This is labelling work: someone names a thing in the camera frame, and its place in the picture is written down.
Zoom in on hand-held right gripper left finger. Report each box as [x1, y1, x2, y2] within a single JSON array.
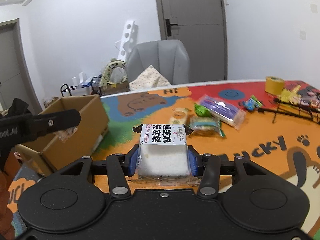
[[54, 144, 141, 199]]

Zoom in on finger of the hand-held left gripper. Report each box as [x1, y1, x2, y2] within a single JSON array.
[[31, 109, 82, 137]]

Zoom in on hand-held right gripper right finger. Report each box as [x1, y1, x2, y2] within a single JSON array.
[[185, 146, 273, 200]]

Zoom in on white rice cake packet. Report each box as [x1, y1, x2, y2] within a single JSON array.
[[132, 123, 202, 187]]

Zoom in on brown cardboard box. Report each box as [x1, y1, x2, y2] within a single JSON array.
[[19, 94, 110, 177]]

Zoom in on green and white cake packet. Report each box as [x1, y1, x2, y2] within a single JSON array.
[[188, 116, 225, 138]]

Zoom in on beige cookie packet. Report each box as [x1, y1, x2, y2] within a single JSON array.
[[170, 107, 190, 124]]

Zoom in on small green packet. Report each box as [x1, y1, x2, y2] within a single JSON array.
[[194, 103, 212, 117]]

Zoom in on purple wafer packet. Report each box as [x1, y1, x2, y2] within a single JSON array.
[[197, 94, 247, 130]]

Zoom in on blue green candy packet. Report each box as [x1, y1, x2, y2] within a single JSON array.
[[242, 95, 265, 111]]

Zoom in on person's left hand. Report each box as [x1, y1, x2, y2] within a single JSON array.
[[0, 172, 15, 239]]

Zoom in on black shoe rack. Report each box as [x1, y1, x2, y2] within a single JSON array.
[[60, 84, 87, 97]]

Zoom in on blue and white bags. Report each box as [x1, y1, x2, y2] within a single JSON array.
[[72, 72, 102, 89]]

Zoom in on cartoon cat table mat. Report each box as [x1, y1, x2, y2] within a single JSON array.
[[6, 80, 320, 238]]

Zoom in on taped cardboard box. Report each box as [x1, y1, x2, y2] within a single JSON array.
[[100, 81, 130, 97]]

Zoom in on panda print neck pillow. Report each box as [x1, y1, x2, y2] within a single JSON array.
[[100, 58, 128, 87]]

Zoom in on cream dotted cushion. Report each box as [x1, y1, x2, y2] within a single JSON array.
[[129, 65, 172, 92]]

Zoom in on grey padded chair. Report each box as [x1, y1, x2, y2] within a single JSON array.
[[126, 39, 190, 90]]

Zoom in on white rack with round holes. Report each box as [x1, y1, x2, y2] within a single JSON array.
[[114, 20, 138, 63]]

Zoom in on yellow tape roll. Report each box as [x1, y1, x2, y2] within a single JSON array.
[[265, 76, 285, 94]]

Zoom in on yellow plastic clip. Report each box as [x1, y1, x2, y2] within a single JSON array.
[[279, 85, 300, 103]]

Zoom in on clear bag of small parts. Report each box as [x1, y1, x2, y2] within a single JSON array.
[[297, 85, 320, 105]]

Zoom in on grey door with black lock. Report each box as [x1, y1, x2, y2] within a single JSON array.
[[153, 0, 228, 84]]

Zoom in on grey door with small handle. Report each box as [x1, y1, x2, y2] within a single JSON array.
[[0, 19, 43, 112]]

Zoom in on black wire rack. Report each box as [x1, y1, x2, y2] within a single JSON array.
[[257, 99, 320, 124]]

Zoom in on black door lock handle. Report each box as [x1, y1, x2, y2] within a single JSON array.
[[165, 19, 180, 37]]

